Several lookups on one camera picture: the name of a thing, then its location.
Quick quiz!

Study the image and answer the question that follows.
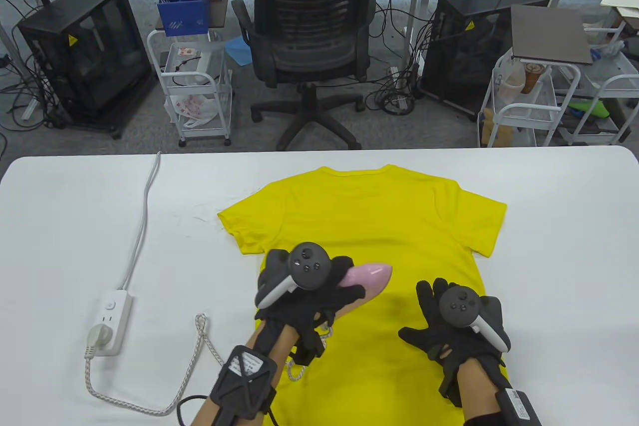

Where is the dark brown board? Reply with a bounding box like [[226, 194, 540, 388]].
[[510, 4, 594, 65]]

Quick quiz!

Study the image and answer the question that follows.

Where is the black wrist sensor box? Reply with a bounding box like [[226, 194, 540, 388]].
[[494, 387, 542, 426]]

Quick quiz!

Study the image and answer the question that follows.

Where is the pink electric iron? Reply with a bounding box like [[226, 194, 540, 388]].
[[334, 262, 393, 322]]

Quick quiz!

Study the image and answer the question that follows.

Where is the black strapped wrist tracker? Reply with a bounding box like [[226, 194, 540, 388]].
[[210, 345, 278, 422]]

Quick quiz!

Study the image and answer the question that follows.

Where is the green plastic item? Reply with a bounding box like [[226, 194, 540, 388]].
[[569, 101, 611, 119]]

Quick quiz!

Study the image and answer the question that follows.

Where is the white table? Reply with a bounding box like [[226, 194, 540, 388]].
[[0, 145, 639, 426]]

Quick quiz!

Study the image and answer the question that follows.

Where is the yellow t-shirt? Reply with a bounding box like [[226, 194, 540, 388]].
[[217, 165, 508, 426]]

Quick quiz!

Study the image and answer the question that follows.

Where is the person's right hand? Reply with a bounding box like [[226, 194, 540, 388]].
[[398, 278, 511, 407]]

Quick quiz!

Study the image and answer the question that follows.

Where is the brown paper bag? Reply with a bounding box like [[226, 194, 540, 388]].
[[480, 109, 515, 147]]

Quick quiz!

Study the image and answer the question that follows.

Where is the grey white controller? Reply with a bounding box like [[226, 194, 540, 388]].
[[255, 242, 331, 309], [438, 285, 511, 352]]

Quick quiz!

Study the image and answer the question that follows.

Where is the black computer case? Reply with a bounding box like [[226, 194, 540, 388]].
[[17, 0, 153, 139], [418, 0, 550, 121]]

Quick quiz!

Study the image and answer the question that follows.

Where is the white metal cart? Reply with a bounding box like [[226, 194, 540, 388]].
[[554, 36, 639, 146], [146, 0, 234, 148], [478, 49, 582, 148]]

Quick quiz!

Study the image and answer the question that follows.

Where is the white printed plastic bag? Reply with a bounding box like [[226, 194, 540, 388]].
[[170, 94, 219, 128]]

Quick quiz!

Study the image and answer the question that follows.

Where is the brown coffee cup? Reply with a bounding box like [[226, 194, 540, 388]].
[[522, 62, 542, 94]]

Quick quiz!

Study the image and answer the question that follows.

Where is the person's left hand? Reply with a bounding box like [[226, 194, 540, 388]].
[[256, 256, 367, 347]]

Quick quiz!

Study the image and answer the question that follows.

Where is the blue cloth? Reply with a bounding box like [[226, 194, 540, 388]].
[[224, 35, 253, 66]]

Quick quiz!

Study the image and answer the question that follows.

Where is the bundle of black cables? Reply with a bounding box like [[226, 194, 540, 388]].
[[364, 61, 425, 117], [0, 54, 65, 132]]

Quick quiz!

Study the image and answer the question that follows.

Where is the black mesh office chair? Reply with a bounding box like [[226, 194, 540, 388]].
[[231, 0, 377, 151]]

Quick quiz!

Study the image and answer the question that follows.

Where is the grey power strip cable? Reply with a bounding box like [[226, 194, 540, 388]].
[[121, 151, 161, 292]]

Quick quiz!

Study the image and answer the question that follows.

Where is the white braided iron cord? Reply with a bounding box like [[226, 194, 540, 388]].
[[82, 314, 332, 417]]

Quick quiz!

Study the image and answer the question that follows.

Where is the translucent plastic jug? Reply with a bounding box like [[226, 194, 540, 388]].
[[499, 64, 525, 102]]

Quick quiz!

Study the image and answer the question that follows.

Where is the person's right forearm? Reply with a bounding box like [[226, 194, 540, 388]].
[[457, 359, 512, 426]]

